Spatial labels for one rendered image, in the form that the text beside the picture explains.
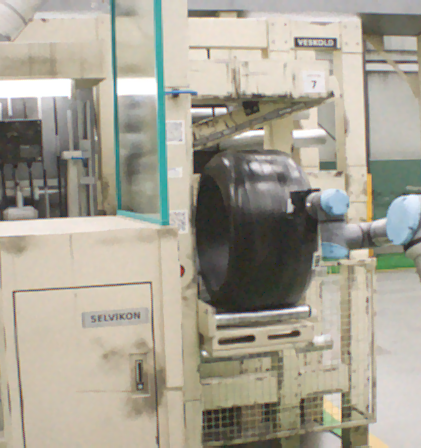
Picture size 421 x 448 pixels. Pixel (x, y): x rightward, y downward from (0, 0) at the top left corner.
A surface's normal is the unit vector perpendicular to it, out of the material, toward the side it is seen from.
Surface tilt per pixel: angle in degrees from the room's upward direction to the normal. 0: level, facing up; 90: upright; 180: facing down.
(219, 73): 90
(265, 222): 80
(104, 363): 90
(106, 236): 90
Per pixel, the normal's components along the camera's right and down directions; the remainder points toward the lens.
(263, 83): 0.29, 0.06
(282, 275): 0.27, 0.51
